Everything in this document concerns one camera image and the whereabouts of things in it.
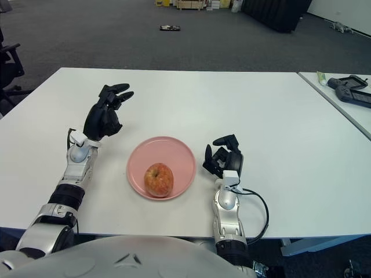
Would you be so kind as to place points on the pink round plate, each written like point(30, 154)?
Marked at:
point(176, 156)

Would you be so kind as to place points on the white plastic bag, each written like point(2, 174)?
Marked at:
point(236, 6)

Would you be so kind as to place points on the small grey robot dog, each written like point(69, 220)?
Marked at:
point(342, 27)

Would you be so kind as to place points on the black office chair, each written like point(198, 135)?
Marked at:
point(7, 69)

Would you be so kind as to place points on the wooden crate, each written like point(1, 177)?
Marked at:
point(191, 4)

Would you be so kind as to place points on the green white tube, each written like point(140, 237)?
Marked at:
point(321, 78)

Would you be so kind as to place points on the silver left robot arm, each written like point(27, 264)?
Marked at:
point(76, 171)

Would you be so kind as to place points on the grey table frame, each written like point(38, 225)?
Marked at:
point(313, 245)

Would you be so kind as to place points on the black curtain partition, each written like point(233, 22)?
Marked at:
point(276, 14)

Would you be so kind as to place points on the red yellow apple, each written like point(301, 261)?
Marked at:
point(159, 179)

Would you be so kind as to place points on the black flat device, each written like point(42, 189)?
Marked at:
point(170, 27)

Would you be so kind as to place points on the black handheld controller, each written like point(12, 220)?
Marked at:
point(346, 92)

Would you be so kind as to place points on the grey robot torso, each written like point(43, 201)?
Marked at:
point(130, 257)

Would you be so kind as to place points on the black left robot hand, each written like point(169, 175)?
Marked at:
point(100, 121)

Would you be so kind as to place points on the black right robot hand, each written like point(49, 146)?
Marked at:
point(232, 160)

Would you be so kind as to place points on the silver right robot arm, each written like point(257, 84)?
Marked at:
point(226, 204)

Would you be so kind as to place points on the stack of white boxes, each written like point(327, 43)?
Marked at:
point(213, 4)

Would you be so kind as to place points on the yellow cardboard box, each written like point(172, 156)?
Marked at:
point(225, 3)
point(163, 2)

